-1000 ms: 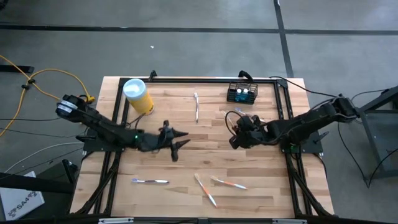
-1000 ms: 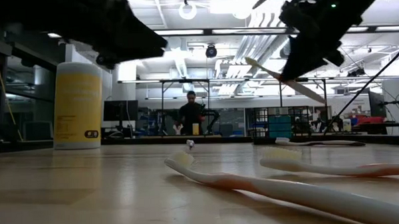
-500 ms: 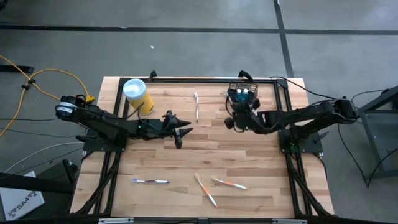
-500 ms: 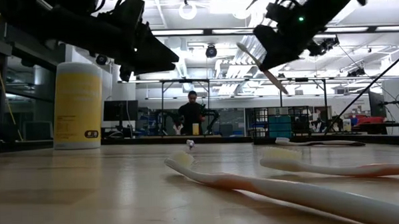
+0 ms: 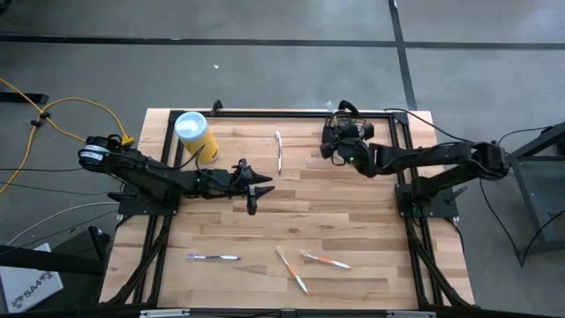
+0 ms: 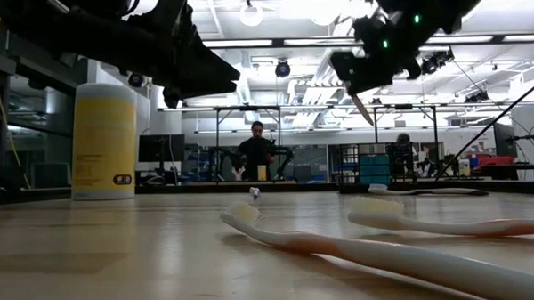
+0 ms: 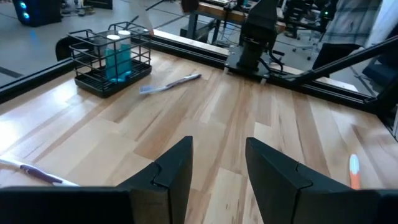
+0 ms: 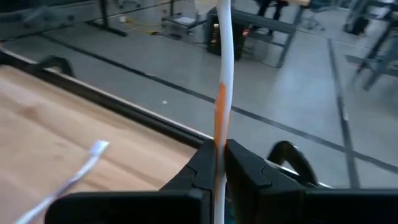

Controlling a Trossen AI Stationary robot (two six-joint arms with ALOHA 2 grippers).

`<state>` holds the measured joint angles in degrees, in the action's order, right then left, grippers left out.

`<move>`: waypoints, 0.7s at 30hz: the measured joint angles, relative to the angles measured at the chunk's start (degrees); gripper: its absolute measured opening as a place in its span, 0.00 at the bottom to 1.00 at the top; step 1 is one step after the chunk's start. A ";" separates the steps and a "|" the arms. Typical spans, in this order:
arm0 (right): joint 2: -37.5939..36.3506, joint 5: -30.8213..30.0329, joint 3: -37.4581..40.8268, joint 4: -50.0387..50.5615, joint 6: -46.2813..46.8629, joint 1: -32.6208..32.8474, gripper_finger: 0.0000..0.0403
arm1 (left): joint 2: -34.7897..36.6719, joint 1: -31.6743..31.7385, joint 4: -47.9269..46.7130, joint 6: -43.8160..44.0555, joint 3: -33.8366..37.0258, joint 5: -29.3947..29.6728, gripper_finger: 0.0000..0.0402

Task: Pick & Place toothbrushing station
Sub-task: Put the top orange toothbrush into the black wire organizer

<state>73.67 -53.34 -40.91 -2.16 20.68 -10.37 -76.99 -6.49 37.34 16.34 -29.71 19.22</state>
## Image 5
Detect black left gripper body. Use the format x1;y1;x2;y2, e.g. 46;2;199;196
200;169;249;200

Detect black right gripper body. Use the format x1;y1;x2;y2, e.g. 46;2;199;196
329;122;371;155

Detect yellow cylindrical can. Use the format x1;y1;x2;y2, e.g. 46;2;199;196
173;110;221;165

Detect black metal cart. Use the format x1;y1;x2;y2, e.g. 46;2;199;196
487;121;565;257

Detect black stand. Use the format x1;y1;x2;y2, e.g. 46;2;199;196
0;225;112;277

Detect black floor bar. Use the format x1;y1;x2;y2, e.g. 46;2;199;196
0;91;49;105

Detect white printed box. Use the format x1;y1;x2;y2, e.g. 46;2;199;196
0;242;65;315

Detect black wire basket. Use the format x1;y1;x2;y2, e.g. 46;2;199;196
320;112;376;149

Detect black aluminium table frame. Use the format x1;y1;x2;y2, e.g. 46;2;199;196
99;109;476;318

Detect black cable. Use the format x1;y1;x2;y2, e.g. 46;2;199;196
382;107;478;145
478;176;565;269

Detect yellow extension cable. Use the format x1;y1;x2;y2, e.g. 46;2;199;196
0;96;136;196
0;77;96;149

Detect silver bracket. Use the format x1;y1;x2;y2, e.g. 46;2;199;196
139;308;191;318
386;310;437;318

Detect grey cable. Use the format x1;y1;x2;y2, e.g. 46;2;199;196
4;201;120;246

